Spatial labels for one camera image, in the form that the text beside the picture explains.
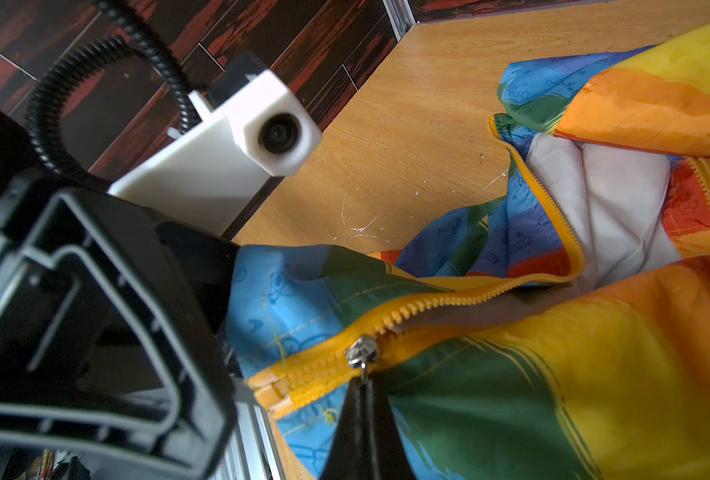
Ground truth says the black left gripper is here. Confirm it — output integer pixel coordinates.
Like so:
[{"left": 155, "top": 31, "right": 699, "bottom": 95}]
[{"left": 0, "top": 89, "right": 240, "bottom": 480}]

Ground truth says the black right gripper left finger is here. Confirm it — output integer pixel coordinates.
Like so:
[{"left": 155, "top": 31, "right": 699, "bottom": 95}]
[{"left": 320, "top": 377, "right": 369, "bottom": 480}]

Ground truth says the rainbow striped zip jacket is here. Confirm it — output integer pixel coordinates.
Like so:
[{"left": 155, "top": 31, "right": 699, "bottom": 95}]
[{"left": 223, "top": 24, "right": 710, "bottom": 479}]

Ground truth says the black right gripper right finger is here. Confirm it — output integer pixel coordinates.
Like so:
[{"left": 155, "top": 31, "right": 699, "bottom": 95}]
[{"left": 363, "top": 380, "right": 416, "bottom": 480}]

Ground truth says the aluminium frame post left corner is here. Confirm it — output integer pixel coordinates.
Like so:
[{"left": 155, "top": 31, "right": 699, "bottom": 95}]
[{"left": 383, "top": 0, "right": 417, "bottom": 42}]

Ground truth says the aluminium front rail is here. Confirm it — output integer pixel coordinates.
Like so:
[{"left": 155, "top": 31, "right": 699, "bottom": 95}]
[{"left": 212, "top": 378, "right": 286, "bottom": 480}]

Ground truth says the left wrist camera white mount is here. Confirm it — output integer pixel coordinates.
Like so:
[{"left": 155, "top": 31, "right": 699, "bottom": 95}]
[{"left": 108, "top": 53, "right": 322, "bottom": 235}]

